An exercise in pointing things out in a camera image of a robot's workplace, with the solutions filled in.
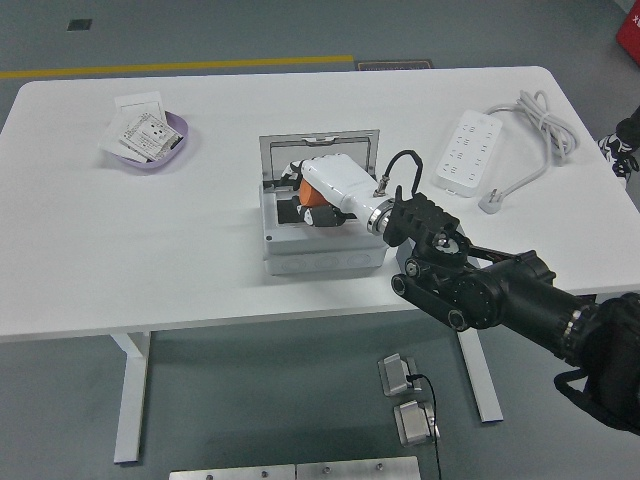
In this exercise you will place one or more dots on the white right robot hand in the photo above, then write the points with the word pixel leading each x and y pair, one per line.
pixel 335 175

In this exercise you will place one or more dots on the orange cylinder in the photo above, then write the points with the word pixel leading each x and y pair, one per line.
pixel 312 195

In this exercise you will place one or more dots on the grey enclosure box with lid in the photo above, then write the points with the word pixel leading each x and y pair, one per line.
pixel 320 250

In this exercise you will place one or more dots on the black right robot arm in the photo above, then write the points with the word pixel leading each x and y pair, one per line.
pixel 525 295

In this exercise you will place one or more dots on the grey cube with round hole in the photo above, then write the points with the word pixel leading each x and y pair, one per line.
pixel 401 254

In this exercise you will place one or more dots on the dark floor cover plate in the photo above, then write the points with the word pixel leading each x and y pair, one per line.
pixel 395 65

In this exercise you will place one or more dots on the white power strip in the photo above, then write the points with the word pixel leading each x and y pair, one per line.
pixel 467 150

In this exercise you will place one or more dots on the purple plastic tray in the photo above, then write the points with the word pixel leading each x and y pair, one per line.
pixel 181 135

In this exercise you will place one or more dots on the silver metal foot block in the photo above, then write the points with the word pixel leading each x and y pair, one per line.
pixel 395 375
pixel 412 425

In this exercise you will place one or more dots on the white paper card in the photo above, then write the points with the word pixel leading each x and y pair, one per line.
pixel 111 135

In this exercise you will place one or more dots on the white table leg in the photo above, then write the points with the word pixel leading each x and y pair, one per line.
pixel 482 380
pixel 131 400

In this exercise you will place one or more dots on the person's foot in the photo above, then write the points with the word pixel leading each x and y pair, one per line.
pixel 627 132

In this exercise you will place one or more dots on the red sign board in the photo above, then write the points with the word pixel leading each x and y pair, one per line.
pixel 630 30

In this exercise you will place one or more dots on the white blank wall panel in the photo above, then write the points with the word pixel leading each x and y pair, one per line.
pixel 137 102

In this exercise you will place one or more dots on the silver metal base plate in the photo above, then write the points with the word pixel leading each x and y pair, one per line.
pixel 230 474
pixel 355 470

